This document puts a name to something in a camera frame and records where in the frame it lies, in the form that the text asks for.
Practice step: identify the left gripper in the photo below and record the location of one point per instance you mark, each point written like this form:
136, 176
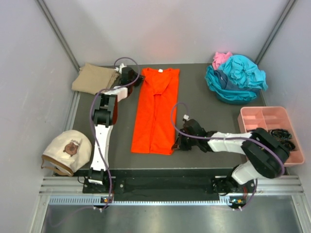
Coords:
140, 80

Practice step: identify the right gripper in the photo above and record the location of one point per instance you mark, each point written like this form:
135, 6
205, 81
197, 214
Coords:
179, 143

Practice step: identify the orange t shirt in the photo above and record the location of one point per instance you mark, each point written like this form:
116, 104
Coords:
153, 131

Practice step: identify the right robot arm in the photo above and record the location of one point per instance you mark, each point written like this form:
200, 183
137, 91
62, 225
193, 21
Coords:
266, 155

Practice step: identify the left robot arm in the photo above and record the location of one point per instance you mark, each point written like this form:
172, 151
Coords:
103, 117

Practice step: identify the folded beige t shirt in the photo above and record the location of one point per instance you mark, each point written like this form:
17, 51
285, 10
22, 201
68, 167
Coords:
92, 79

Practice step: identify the pink divided tray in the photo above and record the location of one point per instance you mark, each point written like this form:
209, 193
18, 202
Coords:
271, 118

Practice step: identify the pink t shirt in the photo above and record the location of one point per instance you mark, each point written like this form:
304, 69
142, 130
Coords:
220, 58

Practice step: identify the turquoise t shirt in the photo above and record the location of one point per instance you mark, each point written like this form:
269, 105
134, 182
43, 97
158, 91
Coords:
240, 77

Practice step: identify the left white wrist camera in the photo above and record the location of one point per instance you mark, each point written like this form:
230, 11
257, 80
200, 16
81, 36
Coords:
120, 67

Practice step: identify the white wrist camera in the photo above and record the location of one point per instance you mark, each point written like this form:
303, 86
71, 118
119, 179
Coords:
120, 67
186, 117

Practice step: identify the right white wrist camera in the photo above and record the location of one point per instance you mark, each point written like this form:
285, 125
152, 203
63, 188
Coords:
186, 117

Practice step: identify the grey slotted cable duct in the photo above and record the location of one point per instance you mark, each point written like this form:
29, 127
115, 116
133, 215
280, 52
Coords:
101, 201

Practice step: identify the aluminium frame rail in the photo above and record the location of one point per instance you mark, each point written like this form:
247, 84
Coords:
284, 185

